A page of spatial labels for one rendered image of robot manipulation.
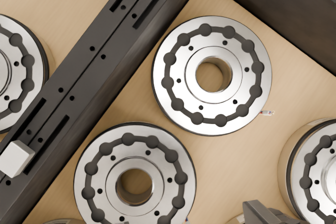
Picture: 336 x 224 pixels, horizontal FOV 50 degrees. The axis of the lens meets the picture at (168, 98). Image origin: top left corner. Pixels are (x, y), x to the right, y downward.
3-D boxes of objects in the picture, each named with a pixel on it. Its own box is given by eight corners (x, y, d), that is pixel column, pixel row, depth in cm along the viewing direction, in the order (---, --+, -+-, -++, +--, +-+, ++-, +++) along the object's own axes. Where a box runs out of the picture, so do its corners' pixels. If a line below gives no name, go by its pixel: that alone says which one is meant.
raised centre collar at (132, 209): (141, 227, 30) (140, 229, 29) (93, 191, 30) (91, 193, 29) (176, 178, 30) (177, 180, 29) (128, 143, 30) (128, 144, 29)
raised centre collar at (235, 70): (219, 116, 30) (221, 116, 29) (171, 82, 30) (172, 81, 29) (253, 68, 30) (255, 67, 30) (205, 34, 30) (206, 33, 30)
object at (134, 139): (147, 268, 30) (147, 272, 29) (50, 197, 30) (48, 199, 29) (218, 170, 30) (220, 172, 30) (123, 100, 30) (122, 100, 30)
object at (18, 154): (19, 175, 23) (11, 179, 21) (1, 162, 23) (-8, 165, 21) (36, 152, 23) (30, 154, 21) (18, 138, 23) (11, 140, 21)
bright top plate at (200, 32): (226, 158, 31) (227, 159, 30) (129, 89, 30) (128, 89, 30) (293, 62, 31) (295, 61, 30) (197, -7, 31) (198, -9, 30)
